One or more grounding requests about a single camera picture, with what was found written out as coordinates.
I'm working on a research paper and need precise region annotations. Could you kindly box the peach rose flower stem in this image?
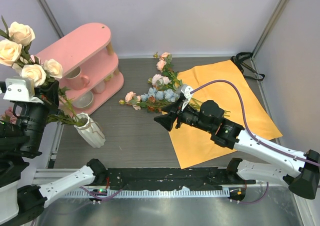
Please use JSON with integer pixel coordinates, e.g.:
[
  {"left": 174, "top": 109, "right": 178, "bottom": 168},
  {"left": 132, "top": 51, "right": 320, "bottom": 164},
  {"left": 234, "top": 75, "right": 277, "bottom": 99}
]
[{"left": 0, "top": 17, "right": 79, "bottom": 126}]

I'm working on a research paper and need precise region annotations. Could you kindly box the pink faceted cup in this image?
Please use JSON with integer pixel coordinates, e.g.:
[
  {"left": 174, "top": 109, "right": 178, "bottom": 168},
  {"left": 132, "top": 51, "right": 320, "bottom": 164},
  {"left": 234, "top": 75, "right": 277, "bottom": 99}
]
[{"left": 92, "top": 81, "right": 106, "bottom": 94}]

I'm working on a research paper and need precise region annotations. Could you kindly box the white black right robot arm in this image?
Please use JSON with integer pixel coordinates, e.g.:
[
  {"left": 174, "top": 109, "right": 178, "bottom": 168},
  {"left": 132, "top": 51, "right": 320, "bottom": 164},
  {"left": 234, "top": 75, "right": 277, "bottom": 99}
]
[{"left": 154, "top": 97, "right": 320, "bottom": 200}]

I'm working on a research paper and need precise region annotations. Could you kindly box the white ribbed ceramic vase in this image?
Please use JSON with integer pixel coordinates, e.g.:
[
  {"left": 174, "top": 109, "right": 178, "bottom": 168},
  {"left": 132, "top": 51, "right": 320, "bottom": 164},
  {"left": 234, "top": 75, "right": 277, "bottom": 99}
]
[{"left": 74, "top": 113, "right": 106, "bottom": 148}]

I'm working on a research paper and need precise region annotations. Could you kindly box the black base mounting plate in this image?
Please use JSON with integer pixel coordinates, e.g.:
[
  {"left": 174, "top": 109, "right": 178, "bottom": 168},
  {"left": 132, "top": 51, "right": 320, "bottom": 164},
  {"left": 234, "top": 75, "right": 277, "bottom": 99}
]
[{"left": 102, "top": 167, "right": 256, "bottom": 192}]

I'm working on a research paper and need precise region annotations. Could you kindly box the orange yellow wrapping paper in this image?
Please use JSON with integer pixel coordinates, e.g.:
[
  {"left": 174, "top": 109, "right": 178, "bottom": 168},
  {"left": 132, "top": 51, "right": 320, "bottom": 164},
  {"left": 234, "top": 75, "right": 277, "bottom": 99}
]
[{"left": 169, "top": 60, "right": 282, "bottom": 169}]

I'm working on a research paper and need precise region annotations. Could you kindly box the large peach peony stem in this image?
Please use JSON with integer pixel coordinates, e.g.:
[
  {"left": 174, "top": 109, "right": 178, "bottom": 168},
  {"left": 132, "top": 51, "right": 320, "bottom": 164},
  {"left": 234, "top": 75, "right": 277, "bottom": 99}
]
[{"left": 147, "top": 52, "right": 203, "bottom": 107}]

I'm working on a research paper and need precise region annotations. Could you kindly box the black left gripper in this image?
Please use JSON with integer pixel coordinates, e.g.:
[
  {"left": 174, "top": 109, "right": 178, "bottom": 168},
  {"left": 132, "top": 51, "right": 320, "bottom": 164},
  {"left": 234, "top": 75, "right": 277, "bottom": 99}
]
[{"left": 21, "top": 78, "right": 67, "bottom": 152}]

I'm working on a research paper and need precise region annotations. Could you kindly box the black ribbon strap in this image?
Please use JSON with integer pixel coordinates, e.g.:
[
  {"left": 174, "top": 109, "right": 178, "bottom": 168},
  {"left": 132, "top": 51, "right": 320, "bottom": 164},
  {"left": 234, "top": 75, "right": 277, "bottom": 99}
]
[{"left": 229, "top": 52, "right": 266, "bottom": 81}]

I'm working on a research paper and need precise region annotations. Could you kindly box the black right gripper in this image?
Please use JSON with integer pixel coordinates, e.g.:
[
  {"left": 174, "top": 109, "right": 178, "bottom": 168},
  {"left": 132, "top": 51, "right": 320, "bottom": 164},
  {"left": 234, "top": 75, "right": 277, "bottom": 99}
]
[{"left": 154, "top": 97, "right": 213, "bottom": 133}]

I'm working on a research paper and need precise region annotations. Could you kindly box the pink three-tier shelf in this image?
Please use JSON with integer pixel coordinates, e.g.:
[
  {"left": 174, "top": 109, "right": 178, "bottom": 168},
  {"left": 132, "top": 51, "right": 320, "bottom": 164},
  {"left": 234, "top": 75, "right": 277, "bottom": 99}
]
[{"left": 36, "top": 23, "right": 124, "bottom": 115}]

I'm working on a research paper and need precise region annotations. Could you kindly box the small pink bud stem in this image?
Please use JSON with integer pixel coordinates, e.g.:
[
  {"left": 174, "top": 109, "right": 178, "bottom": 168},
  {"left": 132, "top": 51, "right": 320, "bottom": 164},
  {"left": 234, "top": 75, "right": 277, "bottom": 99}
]
[{"left": 118, "top": 91, "right": 150, "bottom": 110}]

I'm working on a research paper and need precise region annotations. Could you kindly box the rust brown rose stem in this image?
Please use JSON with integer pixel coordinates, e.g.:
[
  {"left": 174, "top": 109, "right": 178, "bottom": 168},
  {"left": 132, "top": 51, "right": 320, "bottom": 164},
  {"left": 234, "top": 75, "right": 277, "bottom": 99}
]
[{"left": 145, "top": 96, "right": 171, "bottom": 113}]

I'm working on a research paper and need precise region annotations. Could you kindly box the beige bowl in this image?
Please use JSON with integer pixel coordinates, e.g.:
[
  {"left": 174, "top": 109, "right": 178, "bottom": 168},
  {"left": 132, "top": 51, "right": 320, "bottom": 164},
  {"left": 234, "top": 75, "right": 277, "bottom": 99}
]
[{"left": 72, "top": 91, "right": 94, "bottom": 109}]

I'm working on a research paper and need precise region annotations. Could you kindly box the green mug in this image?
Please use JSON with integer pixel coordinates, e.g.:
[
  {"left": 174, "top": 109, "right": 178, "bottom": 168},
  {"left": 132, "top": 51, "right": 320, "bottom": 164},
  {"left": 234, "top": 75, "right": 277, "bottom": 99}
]
[{"left": 103, "top": 74, "right": 114, "bottom": 82}]

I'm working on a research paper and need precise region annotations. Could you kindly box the blue flower stem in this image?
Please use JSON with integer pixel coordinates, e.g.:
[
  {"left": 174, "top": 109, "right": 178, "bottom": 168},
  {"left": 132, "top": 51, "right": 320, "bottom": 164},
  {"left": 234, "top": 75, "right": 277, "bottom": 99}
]
[{"left": 140, "top": 87, "right": 179, "bottom": 103}]

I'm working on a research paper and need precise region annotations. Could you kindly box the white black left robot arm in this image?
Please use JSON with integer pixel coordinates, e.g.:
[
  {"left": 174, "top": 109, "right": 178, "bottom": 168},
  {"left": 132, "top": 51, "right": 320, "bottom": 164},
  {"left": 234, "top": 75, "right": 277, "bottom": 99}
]
[{"left": 0, "top": 77, "right": 107, "bottom": 226}]

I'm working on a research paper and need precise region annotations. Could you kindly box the mauve rose flower stem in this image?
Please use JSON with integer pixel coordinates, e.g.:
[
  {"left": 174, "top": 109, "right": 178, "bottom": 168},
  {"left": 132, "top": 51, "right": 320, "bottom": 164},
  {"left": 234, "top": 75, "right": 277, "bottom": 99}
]
[{"left": 0, "top": 107, "right": 20, "bottom": 125}]

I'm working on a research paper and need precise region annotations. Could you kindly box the white slotted cable duct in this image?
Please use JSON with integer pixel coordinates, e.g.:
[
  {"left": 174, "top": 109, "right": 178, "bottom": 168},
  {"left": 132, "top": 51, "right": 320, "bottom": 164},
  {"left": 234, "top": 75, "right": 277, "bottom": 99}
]
[{"left": 61, "top": 187, "right": 230, "bottom": 199}]

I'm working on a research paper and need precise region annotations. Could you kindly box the pink mug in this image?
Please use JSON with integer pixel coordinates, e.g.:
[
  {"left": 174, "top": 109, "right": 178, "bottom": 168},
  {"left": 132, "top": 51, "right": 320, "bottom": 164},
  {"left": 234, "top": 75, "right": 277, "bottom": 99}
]
[{"left": 65, "top": 67, "right": 90, "bottom": 90}]

